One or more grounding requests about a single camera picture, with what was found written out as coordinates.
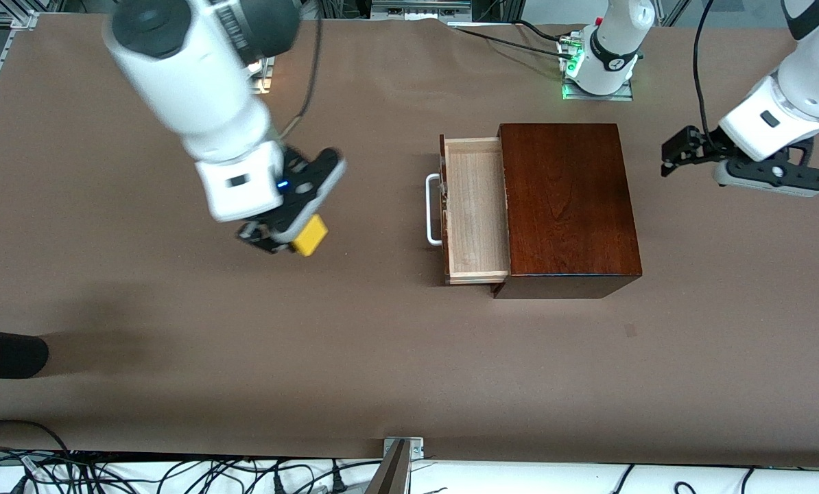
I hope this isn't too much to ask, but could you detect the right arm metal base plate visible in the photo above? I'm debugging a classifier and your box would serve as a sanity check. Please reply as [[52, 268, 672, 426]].
[[248, 58, 274, 95]]

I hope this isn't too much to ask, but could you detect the silver metal bracket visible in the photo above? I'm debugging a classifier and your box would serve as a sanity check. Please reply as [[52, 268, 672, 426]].
[[383, 436, 425, 459]]

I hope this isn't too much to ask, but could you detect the brown paper table cover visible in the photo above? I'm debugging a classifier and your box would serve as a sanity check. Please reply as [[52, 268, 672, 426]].
[[0, 14, 819, 471]]

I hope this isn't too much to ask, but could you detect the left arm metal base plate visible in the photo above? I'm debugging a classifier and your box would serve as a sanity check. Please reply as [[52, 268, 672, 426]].
[[562, 77, 634, 102]]

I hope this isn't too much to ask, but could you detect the black cylinder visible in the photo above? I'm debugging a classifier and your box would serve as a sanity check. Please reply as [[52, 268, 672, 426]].
[[0, 328, 49, 380]]

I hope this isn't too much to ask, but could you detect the white foam sheet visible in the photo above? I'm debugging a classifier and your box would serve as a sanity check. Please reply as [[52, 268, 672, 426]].
[[0, 449, 819, 494]]

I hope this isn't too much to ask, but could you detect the grey electronics box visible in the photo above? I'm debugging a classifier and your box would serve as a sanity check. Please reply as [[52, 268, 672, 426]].
[[370, 0, 472, 18]]

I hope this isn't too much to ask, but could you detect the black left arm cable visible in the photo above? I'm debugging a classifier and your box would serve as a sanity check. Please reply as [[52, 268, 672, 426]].
[[693, 0, 719, 145]]

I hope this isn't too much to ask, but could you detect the black table cable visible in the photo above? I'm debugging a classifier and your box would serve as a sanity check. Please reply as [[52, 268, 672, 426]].
[[512, 19, 575, 42], [451, 25, 568, 59]]

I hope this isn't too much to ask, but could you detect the dark brown wooden cabinet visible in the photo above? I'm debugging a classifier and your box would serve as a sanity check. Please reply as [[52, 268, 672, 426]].
[[490, 123, 643, 300]]

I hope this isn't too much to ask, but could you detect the yellow block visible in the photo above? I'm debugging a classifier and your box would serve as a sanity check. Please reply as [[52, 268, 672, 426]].
[[291, 214, 329, 257]]

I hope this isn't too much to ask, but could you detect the dark metal post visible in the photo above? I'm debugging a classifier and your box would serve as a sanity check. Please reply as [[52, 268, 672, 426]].
[[364, 439, 410, 494]]

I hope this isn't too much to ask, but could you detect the aluminium frame profile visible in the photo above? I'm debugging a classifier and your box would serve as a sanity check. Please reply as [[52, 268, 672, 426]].
[[0, 0, 64, 30]]

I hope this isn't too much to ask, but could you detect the thick black gripper cable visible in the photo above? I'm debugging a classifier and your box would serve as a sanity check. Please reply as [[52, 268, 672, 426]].
[[283, 19, 323, 141]]

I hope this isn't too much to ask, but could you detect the light wood drawer white handle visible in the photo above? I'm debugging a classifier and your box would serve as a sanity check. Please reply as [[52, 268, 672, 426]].
[[425, 134, 510, 286]]

